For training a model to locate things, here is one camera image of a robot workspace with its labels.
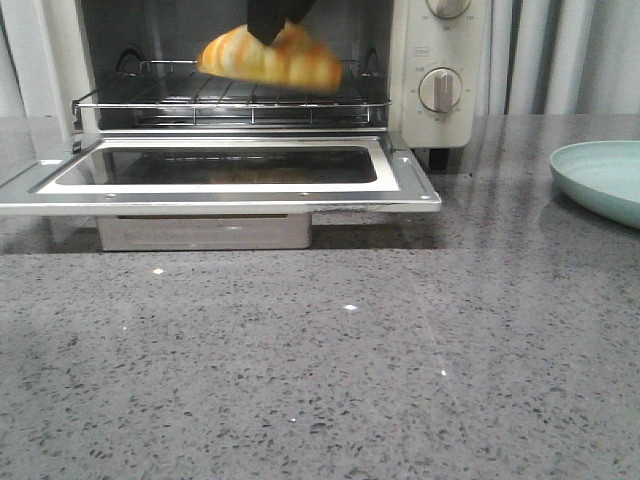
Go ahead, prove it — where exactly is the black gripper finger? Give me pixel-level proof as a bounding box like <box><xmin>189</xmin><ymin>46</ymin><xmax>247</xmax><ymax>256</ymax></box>
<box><xmin>285</xmin><ymin>0</ymin><xmax>316</xmax><ymax>24</ymax></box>
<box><xmin>247</xmin><ymin>0</ymin><xmax>289</xmax><ymax>46</ymax></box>

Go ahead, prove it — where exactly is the golden croissant bread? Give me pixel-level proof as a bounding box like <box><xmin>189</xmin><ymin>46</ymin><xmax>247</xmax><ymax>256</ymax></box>
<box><xmin>196</xmin><ymin>22</ymin><xmax>342</xmax><ymax>94</ymax></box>

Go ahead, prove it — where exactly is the glass oven door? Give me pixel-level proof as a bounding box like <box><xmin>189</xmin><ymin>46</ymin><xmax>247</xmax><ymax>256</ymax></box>
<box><xmin>1</xmin><ymin>131</ymin><xmax>441</xmax><ymax>217</ymax></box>

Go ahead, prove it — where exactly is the white Toshiba toaster oven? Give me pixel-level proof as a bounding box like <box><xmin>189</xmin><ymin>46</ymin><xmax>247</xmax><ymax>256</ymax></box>
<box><xmin>0</xmin><ymin>0</ymin><xmax>493</xmax><ymax>252</ymax></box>

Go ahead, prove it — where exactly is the upper beige oven knob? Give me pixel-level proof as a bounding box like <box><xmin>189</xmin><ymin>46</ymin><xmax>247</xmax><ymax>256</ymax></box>
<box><xmin>427</xmin><ymin>0</ymin><xmax>471</xmax><ymax>20</ymax></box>

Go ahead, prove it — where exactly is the beige oven knob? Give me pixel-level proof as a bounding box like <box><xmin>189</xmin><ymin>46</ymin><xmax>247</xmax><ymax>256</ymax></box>
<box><xmin>418</xmin><ymin>67</ymin><xmax>462</xmax><ymax>113</ymax></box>
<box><xmin>427</xmin><ymin>0</ymin><xmax>471</xmax><ymax>20</ymax></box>

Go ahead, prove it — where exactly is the lower beige oven knob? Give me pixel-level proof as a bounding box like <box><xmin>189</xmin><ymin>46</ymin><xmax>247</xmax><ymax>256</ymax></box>
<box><xmin>418</xmin><ymin>67</ymin><xmax>462</xmax><ymax>113</ymax></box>

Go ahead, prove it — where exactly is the grey pleated curtain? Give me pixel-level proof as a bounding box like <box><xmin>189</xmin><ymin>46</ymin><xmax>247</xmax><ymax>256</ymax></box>
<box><xmin>476</xmin><ymin>0</ymin><xmax>639</xmax><ymax>115</ymax></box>

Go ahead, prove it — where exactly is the light green plate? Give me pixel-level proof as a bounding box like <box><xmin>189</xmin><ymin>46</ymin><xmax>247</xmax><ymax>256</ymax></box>
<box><xmin>549</xmin><ymin>140</ymin><xmax>639</xmax><ymax>229</ymax></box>

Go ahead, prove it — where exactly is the metal wire oven rack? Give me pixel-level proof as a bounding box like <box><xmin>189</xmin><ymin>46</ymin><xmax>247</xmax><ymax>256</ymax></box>
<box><xmin>71</xmin><ymin>60</ymin><xmax>391</xmax><ymax>130</ymax></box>

